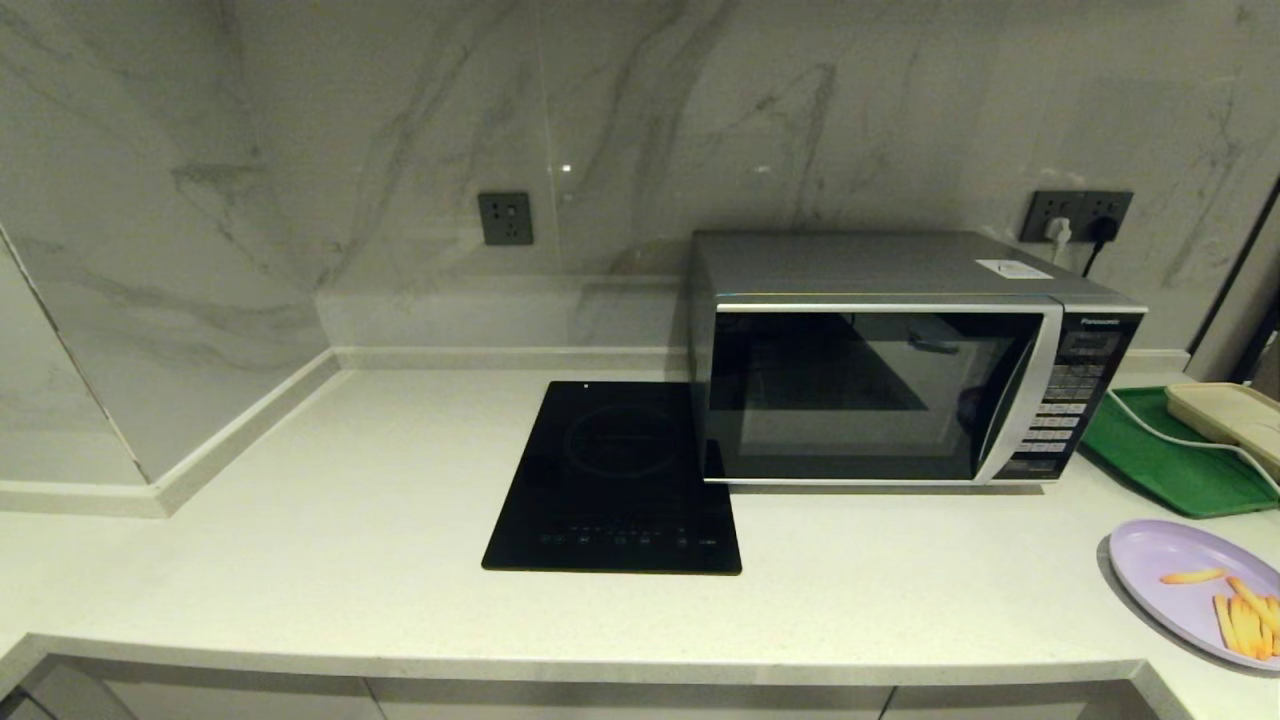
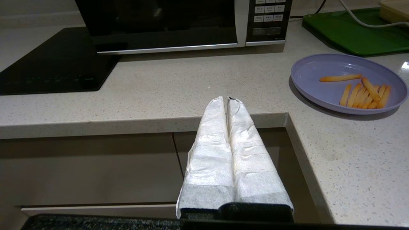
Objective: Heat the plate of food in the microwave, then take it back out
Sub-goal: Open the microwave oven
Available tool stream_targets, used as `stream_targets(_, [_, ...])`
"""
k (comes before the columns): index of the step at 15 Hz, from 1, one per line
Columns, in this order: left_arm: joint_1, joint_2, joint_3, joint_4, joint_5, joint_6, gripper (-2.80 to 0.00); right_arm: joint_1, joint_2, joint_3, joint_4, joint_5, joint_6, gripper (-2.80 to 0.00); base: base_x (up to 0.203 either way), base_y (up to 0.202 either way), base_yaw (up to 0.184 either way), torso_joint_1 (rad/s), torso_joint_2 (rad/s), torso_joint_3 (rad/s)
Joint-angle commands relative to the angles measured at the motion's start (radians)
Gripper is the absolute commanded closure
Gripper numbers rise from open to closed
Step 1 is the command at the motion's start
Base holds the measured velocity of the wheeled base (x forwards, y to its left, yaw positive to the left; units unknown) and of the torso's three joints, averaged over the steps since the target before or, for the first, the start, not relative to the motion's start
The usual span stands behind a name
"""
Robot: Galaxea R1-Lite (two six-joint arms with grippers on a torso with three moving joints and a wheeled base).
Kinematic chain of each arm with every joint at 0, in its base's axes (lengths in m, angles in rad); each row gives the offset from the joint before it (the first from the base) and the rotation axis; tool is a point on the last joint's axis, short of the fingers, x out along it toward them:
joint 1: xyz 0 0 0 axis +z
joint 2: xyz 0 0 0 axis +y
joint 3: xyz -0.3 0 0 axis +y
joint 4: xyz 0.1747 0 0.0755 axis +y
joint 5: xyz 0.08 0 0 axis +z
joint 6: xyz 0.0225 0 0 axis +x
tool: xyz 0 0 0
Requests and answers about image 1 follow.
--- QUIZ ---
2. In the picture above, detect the grey angled cabinet panel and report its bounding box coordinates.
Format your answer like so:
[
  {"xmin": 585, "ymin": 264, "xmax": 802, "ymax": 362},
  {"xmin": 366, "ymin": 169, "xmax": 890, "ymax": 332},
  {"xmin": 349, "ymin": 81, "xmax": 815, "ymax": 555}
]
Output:
[{"xmin": 20, "ymin": 660, "xmax": 136, "ymax": 720}]

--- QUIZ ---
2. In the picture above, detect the dark glass microwave door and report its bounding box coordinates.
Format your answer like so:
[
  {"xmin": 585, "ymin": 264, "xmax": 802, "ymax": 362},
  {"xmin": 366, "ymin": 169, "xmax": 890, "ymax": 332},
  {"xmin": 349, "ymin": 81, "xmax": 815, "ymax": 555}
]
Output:
[{"xmin": 705, "ymin": 300, "xmax": 1066, "ymax": 486}]

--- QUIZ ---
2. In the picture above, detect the grey double wall socket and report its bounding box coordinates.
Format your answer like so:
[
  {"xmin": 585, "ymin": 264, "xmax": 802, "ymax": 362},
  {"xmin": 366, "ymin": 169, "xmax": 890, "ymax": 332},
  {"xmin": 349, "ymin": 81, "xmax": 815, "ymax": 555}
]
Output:
[{"xmin": 1021, "ymin": 190, "xmax": 1135, "ymax": 244}]

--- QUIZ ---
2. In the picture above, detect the grey single wall socket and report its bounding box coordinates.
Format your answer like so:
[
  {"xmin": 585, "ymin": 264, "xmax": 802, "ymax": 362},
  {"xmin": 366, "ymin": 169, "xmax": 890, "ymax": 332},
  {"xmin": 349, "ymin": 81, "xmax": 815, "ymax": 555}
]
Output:
[{"xmin": 477, "ymin": 191, "xmax": 534, "ymax": 247}]

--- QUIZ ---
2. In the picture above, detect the purple plastic plate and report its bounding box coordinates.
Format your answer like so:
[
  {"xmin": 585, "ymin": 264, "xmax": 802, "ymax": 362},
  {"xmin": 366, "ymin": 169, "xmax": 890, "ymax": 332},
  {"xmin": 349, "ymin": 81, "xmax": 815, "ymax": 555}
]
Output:
[{"xmin": 1108, "ymin": 519, "xmax": 1280, "ymax": 671}]

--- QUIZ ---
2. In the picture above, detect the white power cable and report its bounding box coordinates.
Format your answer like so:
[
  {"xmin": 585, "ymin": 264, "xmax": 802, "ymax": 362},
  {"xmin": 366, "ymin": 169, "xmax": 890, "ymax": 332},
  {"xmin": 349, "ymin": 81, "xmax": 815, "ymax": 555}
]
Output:
[{"xmin": 1105, "ymin": 390, "xmax": 1280, "ymax": 498}]

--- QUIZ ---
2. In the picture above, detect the black induction cooktop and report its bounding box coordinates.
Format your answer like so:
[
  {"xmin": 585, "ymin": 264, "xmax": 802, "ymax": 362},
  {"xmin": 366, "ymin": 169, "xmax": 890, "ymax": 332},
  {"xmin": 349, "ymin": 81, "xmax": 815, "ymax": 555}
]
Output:
[{"xmin": 481, "ymin": 380, "xmax": 743, "ymax": 576}]

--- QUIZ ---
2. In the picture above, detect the beige plastic box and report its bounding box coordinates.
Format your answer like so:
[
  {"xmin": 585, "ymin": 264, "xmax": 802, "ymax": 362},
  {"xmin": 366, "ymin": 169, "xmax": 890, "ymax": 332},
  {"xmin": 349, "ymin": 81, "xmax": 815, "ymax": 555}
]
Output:
[{"xmin": 1165, "ymin": 382, "xmax": 1280, "ymax": 479}]

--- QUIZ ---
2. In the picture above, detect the silver Panasonic microwave oven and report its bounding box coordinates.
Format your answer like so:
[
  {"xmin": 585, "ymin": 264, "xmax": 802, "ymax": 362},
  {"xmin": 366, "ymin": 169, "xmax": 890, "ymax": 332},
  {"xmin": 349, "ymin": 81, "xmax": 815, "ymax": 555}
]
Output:
[{"xmin": 688, "ymin": 230, "xmax": 1149, "ymax": 491}]

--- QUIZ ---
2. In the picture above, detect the green plastic tray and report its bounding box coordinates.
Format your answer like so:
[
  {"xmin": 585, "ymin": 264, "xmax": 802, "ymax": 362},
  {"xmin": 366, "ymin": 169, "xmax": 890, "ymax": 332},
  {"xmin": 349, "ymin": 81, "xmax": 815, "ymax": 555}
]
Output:
[{"xmin": 1078, "ymin": 386, "xmax": 1280, "ymax": 519}]

